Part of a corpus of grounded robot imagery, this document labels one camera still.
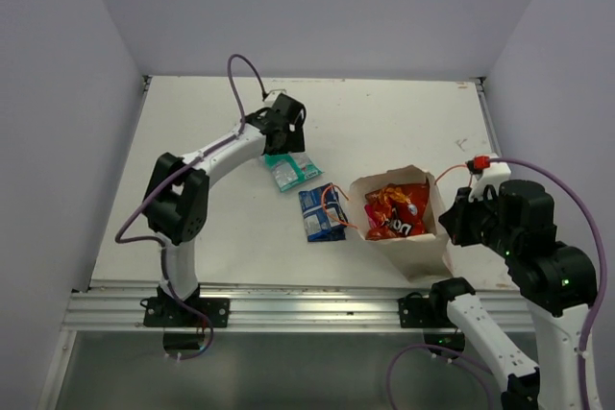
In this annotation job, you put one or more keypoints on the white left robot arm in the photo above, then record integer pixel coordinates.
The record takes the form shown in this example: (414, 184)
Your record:
(177, 197)

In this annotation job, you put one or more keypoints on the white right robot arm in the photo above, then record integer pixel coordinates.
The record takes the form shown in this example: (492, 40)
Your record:
(558, 282)

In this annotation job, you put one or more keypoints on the pink chip bag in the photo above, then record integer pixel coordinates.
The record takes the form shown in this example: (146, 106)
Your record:
(376, 227)

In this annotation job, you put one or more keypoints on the beige paper bag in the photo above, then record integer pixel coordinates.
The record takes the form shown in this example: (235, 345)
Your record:
(417, 257)

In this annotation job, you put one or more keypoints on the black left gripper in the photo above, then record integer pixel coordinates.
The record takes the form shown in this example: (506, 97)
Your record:
(294, 142)

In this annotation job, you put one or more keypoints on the red Doritos bag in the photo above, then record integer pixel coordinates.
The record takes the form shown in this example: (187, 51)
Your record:
(401, 208)

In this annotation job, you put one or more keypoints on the aluminium mounting rail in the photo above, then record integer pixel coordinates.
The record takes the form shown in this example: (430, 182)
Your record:
(252, 309)

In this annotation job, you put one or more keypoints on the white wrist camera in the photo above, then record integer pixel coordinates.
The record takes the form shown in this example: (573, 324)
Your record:
(486, 170)
(272, 95)

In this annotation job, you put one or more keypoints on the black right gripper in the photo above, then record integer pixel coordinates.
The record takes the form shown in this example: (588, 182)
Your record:
(455, 219)

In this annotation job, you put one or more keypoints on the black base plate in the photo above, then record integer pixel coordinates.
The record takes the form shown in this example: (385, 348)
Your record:
(416, 311)
(168, 314)

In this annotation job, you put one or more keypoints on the blue snack bag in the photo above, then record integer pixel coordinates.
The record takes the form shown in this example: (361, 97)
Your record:
(323, 216)

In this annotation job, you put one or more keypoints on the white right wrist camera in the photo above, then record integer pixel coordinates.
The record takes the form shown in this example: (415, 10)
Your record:
(486, 170)

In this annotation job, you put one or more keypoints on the teal snack bag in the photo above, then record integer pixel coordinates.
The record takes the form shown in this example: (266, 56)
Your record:
(291, 170)

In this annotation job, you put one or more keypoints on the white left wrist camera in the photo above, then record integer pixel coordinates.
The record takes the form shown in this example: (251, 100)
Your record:
(272, 95)

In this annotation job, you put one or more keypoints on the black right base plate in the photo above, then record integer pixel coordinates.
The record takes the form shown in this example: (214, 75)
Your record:
(416, 311)

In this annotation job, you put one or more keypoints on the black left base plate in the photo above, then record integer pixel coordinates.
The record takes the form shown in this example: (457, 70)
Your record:
(168, 314)

